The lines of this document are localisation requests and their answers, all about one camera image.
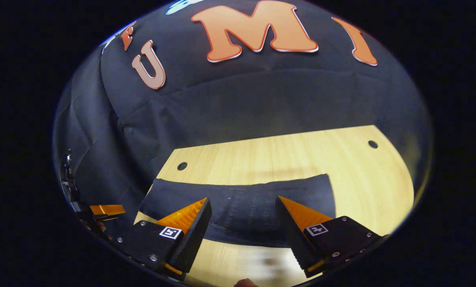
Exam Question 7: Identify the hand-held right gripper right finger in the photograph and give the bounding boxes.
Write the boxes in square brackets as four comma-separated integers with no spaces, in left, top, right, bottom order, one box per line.
[275,195,384,279]

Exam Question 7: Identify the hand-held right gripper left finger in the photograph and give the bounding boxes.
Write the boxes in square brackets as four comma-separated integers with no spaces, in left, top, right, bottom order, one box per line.
[114,197,213,281]

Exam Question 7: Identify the black denim jeans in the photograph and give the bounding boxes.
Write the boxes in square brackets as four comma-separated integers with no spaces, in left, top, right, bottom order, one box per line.
[139,173,337,248]

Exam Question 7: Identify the black backdrop cloth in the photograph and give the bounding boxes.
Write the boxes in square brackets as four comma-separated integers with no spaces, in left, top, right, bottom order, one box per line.
[53,0,433,224]

